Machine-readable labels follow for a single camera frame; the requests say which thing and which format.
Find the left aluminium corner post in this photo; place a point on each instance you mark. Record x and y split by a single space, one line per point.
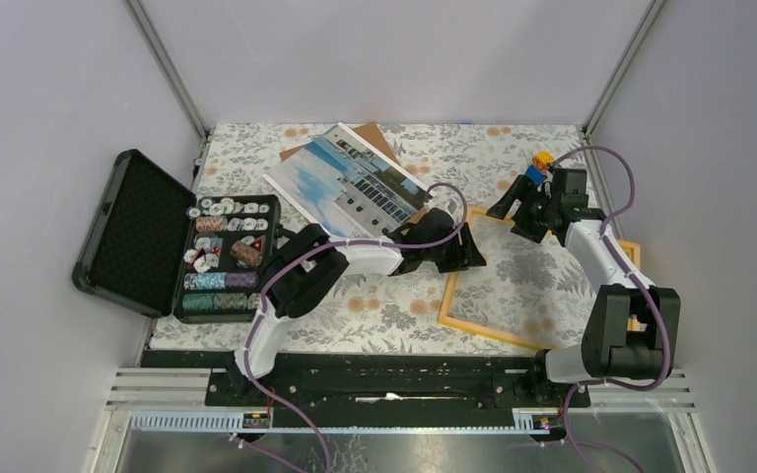
144 24

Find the aluminium rail front frame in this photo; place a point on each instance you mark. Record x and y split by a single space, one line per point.
203 400

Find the brown cardboard backing board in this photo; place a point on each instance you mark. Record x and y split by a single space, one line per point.
369 131

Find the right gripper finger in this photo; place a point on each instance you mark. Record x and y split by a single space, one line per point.
518 190
530 223

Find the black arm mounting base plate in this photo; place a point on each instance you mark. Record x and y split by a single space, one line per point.
376 391

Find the printed building photo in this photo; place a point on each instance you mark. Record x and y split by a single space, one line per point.
348 186

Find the yellow blue toy car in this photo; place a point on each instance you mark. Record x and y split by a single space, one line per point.
539 167

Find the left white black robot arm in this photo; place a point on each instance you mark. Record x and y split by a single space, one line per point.
305 269

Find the aluminium corner post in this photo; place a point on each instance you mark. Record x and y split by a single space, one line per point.
144 24
620 70

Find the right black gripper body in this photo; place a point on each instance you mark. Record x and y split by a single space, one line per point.
542 206

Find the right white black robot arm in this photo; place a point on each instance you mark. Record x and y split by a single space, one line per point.
632 324

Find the black poker chip case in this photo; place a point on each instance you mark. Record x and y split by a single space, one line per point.
158 250

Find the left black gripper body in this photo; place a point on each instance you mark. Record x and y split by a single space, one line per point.
439 250

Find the floral patterned table mat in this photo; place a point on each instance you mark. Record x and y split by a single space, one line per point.
370 314

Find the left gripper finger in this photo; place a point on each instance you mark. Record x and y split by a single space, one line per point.
410 233
460 253

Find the right aluminium corner post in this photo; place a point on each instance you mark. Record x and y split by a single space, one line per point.
620 70

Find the yellow wooden picture frame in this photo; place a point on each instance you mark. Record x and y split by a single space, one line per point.
535 295

